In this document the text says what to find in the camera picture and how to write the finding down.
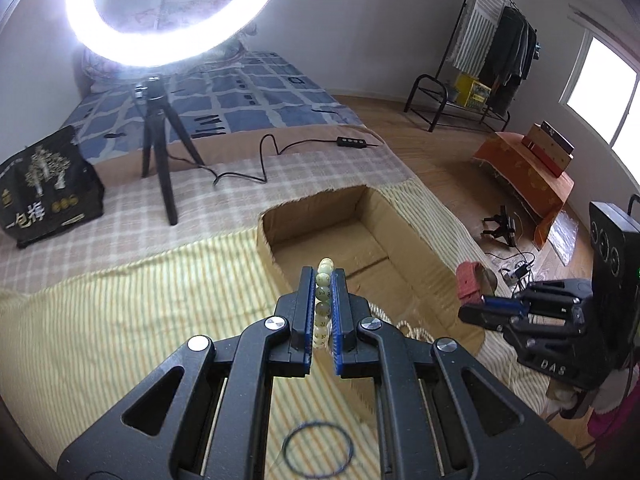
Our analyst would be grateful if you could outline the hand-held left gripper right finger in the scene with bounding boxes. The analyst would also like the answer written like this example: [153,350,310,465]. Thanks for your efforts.
[330,268,586,480]

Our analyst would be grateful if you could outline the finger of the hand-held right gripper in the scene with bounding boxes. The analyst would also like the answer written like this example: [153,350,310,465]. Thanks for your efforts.
[481,280,593,317]
[459,304,586,346]

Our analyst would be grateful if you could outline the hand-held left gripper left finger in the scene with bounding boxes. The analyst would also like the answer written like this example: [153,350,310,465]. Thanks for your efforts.
[56,266,314,480]

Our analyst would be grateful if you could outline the pale bead bracelet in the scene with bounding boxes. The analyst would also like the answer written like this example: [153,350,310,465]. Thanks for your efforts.
[314,257,335,350]

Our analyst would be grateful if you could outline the cardboard box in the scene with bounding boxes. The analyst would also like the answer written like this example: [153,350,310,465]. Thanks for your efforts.
[256,185,493,421]

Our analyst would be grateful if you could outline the clear plastic wrap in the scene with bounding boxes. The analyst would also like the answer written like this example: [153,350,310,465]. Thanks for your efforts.
[547,207,583,267]

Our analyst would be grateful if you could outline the black clamp device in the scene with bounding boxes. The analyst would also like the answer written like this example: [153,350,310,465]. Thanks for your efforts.
[481,205,519,248]

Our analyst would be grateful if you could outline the orange cloth covered table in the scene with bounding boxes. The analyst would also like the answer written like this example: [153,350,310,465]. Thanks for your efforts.
[472,131,576,251]

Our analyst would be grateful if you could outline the beige checked blanket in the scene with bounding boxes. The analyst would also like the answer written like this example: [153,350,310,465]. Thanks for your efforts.
[0,149,556,416]

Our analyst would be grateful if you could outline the person's pink garment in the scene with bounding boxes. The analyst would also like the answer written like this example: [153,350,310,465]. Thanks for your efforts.
[587,402,640,453]

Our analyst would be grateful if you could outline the tan gift box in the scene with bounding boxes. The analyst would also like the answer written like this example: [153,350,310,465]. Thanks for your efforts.
[522,121,575,177]

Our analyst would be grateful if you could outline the yellow striped cloth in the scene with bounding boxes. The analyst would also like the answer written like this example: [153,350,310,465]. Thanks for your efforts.
[0,237,481,480]

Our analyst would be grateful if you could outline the bright window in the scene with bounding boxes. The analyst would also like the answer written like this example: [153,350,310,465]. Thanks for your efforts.
[560,25,640,161]

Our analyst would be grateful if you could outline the black tripod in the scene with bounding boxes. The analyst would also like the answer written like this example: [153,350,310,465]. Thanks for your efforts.
[131,75,206,227]

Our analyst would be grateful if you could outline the blue patterned bed sheet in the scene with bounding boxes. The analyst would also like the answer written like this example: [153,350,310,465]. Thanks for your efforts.
[60,50,363,166]

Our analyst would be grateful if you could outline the yellow box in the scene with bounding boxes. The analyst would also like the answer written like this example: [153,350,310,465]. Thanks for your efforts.
[454,74,493,110]

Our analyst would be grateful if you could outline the black clothes rack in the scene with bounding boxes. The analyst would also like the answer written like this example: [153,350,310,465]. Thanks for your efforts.
[404,0,538,133]

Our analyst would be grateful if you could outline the black hanging jacket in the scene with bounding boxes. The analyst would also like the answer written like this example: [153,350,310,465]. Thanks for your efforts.
[517,20,540,83]

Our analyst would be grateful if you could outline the dark grey hanging coat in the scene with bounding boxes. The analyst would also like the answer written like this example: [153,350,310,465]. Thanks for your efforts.
[482,5,526,91]

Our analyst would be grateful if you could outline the folded floral quilt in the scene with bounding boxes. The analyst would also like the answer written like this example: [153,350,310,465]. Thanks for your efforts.
[80,0,258,88]

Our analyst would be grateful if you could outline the black snack bag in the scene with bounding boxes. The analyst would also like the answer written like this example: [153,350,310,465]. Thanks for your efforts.
[0,126,106,250]

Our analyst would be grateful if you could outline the striped grey towel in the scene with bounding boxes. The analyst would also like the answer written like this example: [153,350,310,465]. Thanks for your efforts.
[446,0,506,76]

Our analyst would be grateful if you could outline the floor cables with power strip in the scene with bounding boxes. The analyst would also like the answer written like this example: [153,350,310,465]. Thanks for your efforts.
[487,252,538,286]

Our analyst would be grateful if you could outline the dark blue hair tie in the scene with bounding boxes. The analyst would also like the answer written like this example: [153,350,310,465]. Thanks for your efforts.
[281,420,355,478]

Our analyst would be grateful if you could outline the black cable with inline controller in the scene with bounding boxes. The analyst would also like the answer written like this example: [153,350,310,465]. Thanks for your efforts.
[207,133,386,187]

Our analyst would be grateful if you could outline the white ring light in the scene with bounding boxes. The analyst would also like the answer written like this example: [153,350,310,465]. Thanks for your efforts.
[65,0,291,68]

